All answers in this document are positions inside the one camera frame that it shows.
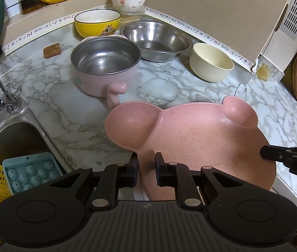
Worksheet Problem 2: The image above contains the yellow sponge piece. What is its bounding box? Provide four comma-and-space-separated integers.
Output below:
256, 68, 272, 81

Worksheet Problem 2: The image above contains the teal ice ball tray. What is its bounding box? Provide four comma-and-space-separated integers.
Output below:
2, 152, 65, 196

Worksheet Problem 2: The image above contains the cream plastic bowl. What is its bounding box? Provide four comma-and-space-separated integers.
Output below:
189, 43, 234, 83

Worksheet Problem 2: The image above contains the brown soap bar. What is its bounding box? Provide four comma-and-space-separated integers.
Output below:
43, 43, 62, 59

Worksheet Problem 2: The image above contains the clear glass container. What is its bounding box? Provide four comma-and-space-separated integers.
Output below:
119, 7, 145, 23

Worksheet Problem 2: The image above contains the pink bear-shaped plate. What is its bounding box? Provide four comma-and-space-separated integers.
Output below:
104, 96, 277, 201

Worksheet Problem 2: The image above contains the chrome faucet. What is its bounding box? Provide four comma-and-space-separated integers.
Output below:
0, 35, 23, 113

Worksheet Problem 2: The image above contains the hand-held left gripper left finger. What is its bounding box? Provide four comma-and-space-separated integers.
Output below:
56, 153, 139, 210

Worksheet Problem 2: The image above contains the white floral bowl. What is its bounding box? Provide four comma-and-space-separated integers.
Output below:
111, 0, 148, 13

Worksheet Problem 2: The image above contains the white music-note edge strip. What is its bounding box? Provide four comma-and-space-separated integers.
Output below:
0, 4, 255, 71

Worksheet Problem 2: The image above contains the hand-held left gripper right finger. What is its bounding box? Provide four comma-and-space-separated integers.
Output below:
155, 152, 237, 210

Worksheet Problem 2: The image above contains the pink steel-lined pot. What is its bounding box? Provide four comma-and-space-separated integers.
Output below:
70, 35, 141, 108

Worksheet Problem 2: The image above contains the stainless steel bowl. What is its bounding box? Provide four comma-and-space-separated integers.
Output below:
119, 20, 193, 63

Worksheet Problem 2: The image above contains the steel sink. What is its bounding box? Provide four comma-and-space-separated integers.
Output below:
0, 102, 73, 179

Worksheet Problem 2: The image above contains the yellow ceramic bowl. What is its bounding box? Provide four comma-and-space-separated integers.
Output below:
74, 9, 122, 38

